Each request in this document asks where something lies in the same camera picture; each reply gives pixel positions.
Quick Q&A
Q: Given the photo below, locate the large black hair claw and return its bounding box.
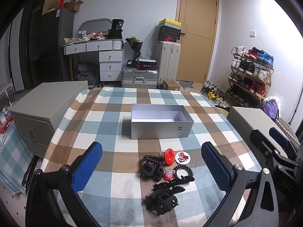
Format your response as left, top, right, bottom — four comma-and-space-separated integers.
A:
143, 189, 179, 216

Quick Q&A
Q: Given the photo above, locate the purple bag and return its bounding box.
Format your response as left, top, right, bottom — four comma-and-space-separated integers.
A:
261, 96, 283, 121

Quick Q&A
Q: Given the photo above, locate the beige cabinet right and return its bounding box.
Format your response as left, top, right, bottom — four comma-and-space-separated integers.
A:
227, 107, 288, 158

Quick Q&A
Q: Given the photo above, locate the white round badge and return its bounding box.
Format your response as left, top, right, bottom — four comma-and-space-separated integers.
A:
175, 151, 191, 165

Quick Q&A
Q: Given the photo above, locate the red round cap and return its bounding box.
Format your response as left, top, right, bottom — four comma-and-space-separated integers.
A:
164, 148, 175, 166

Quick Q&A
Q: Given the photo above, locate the checkered tablecloth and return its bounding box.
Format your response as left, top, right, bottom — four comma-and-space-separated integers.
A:
40, 86, 264, 227

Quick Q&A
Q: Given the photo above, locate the wooden shoe rack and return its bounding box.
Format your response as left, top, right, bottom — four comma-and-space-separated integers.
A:
226, 53, 274, 109

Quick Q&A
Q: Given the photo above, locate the grey bedside cabinet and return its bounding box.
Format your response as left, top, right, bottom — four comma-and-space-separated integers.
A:
10, 81, 88, 158

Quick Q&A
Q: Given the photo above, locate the silver open box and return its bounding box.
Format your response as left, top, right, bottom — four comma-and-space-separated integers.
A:
131, 103, 194, 139

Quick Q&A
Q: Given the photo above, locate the small cardboard box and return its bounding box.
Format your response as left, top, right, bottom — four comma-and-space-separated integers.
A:
163, 80, 180, 91

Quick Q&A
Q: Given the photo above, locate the white upright suitcase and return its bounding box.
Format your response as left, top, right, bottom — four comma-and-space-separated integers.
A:
155, 41, 181, 85

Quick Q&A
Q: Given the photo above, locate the black red box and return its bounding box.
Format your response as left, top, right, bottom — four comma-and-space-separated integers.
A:
136, 59, 157, 70

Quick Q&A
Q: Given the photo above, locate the silver lying suitcase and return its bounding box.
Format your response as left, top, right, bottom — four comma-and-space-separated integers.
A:
121, 68, 158, 89

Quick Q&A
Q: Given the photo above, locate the wooden door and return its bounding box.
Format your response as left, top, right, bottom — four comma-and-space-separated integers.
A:
176, 0, 219, 83

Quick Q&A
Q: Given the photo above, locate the black nike shoe box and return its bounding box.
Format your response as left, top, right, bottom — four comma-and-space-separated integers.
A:
158, 26, 181, 43

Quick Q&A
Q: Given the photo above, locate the yellow shoe box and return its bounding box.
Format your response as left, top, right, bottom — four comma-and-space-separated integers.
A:
158, 19, 182, 29

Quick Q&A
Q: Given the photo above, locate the flower bouquet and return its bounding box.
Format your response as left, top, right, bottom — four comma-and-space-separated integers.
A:
126, 36, 143, 61

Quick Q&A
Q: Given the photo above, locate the dark refrigerator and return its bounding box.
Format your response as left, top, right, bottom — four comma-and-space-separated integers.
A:
19, 8, 74, 89

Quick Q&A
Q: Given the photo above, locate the white dressing desk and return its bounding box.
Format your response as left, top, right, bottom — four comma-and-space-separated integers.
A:
63, 39, 124, 82

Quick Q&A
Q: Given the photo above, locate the grey mirror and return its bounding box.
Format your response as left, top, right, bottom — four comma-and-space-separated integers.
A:
78, 18, 112, 35

